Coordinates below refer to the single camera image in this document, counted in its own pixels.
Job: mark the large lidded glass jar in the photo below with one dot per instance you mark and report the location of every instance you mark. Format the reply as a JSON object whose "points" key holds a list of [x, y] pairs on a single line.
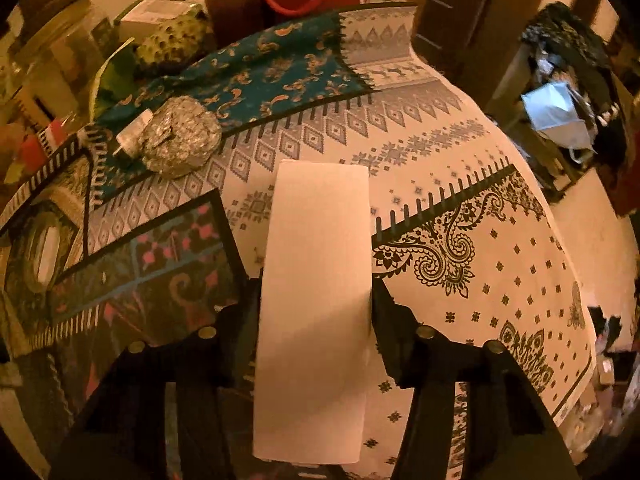
{"points": [[60, 55]]}

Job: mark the long white cardboard box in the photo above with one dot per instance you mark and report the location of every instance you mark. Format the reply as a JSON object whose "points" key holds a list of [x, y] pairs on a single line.
{"points": [[310, 285]]}

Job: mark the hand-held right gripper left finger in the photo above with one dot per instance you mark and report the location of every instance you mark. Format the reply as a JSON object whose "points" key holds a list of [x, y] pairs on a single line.
{"points": [[235, 330]]}

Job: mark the small white tube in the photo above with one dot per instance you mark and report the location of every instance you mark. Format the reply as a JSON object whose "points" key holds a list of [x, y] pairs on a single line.
{"points": [[131, 132]]}

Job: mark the patchwork tablecloth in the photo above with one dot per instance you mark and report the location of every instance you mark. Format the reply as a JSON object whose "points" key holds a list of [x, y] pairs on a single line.
{"points": [[450, 185]]}

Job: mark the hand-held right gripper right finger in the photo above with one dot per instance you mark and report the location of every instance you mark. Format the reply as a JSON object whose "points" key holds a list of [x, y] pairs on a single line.
{"points": [[395, 340]]}

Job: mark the brown panelled door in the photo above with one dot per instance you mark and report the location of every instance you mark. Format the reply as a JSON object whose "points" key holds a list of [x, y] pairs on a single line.
{"points": [[450, 10]]}

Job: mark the green custard apple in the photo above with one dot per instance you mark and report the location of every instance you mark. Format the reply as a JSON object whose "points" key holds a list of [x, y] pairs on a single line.
{"points": [[170, 40]]}

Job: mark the crumpled foil ball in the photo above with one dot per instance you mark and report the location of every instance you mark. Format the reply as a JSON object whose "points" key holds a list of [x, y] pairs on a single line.
{"points": [[180, 135]]}

